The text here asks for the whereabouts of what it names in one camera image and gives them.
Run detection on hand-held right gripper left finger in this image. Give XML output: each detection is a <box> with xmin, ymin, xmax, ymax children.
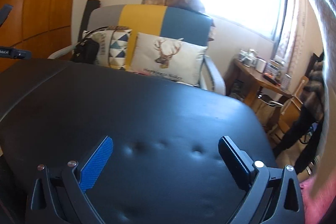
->
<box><xmin>25</xmin><ymin>135</ymin><xmax>116</xmax><ymax>224</ymax></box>

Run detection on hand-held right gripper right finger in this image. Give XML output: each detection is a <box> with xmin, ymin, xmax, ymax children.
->
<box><xmin>218</xmin><ymin>135</ymin><xmax>306</xmax><ymax>224</ymax></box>

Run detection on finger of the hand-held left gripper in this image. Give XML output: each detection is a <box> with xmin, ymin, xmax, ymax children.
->
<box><xmin>0</xmin><ymin>4</ymin><xmax>13</xmax><ymax>25</ymax></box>

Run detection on wooden wardrobe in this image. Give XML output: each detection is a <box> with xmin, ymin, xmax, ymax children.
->
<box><xmin>0</xmin><ymin>0</ymin><xmax>86</xmax><ymax>59</ymax></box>

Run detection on black handbag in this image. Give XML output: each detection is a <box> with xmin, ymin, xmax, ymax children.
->
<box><xmin>70</xmin><ymin>26</ymin><xmax>111</xmax><ymax>65</ymax></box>

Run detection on wooden chair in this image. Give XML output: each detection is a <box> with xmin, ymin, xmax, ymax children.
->
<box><xmin>270</xmin><ymin>76</ymin><xmax>310</xmax><ymax>140</ymax></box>

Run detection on wooden side table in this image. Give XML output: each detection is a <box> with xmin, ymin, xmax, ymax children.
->
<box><xmin>226</xmin><ymin>59</ymin><xmax>294</xmax><ymax>132</ymax></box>

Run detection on white jar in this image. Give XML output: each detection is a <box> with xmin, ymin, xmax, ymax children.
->
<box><xmin>256</xmin><ymin>57</ymin><xmax>268</xmax><ymax>73</ymax></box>

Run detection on glass jars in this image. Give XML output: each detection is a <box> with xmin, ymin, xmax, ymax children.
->
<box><xmin>238</xmin><ymin>48</ymin><xmax>259</xmax><ymax>67</ymax></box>

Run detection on triangle pattern pillow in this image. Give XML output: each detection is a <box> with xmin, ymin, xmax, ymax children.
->
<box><xmin>83</xmin><ymin>26</ymin><xmax>132</xmax><ymax>69</ymax></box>

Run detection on deer print pillow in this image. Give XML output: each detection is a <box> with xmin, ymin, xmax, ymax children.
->
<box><xmin>130</xmin><ymin>32</ymin><xmax>208</xmax><ymax>86</ymax></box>

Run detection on grey yellow blue sofa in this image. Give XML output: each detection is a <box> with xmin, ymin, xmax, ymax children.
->
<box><xmin>48</xmin><ymin>4</ymin><xmax>227</xmax><ymax>96</ymax></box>

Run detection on dark wooden post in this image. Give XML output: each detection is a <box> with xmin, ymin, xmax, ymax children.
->
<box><xmin>78</xmin><ymin>0</ymin><xmax>101</xmax><ymax>42</ymax></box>

